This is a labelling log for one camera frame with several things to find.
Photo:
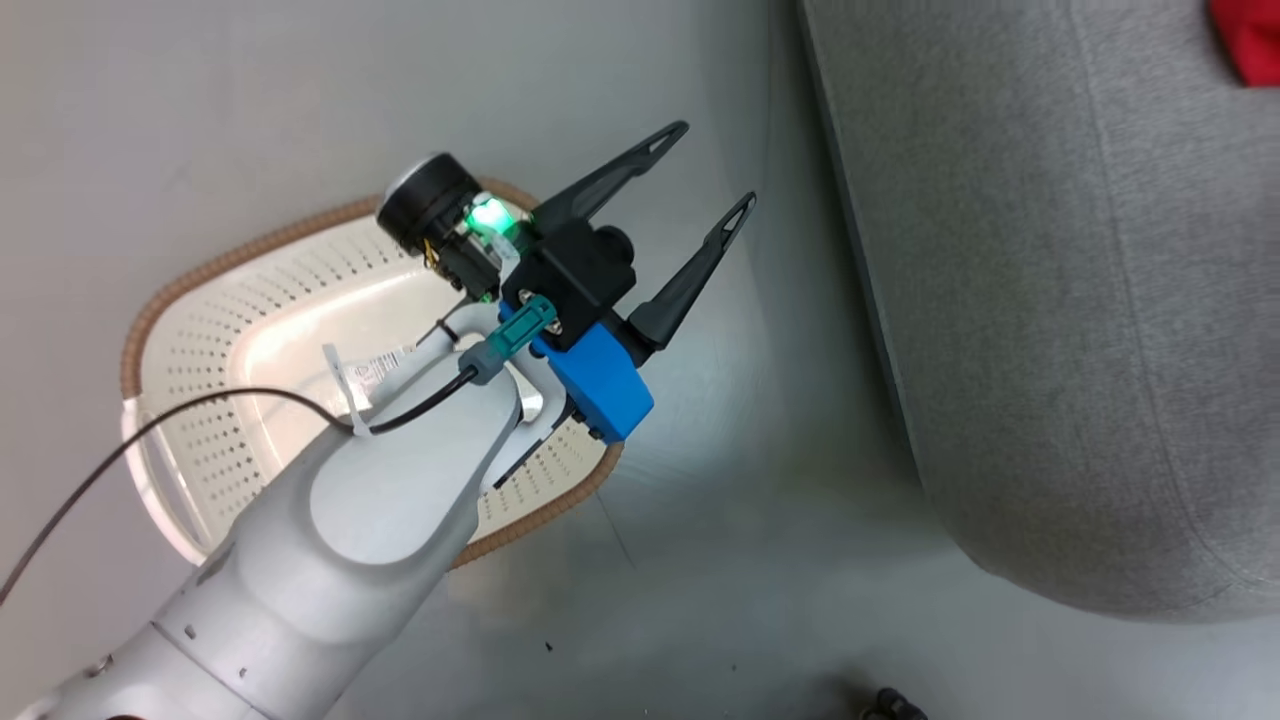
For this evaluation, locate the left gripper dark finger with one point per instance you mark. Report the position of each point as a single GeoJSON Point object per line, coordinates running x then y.
{"type": "Point", "coordinates": [685, 285]}
{"type": "Point", "coordinates": [600, 185]}

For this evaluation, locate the left gripper body black blue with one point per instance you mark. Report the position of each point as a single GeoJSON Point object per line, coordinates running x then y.
{"type": "Point", "coordinates": [580, 280]}

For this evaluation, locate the red basketball clothing white trim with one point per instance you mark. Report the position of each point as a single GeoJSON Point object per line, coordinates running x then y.
{"type": "Point", "coordinates": [1250, 40]}

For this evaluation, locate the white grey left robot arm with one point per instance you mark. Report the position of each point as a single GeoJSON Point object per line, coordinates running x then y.
{"type": "Point", "coordinates": [330, 540]}

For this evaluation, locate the cream perforated laundry basket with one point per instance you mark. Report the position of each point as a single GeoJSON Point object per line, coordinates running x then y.
{"type": "Point", "coordinates": [230, 330]}

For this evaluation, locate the grey fabric sofa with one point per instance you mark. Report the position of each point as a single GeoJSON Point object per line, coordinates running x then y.
{"type": "Point", "coordinates": [1050, 300]}

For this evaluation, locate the black caster wheel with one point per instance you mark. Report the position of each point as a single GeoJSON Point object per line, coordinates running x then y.
{"type": "Point", "coordinates": [892, 706]}

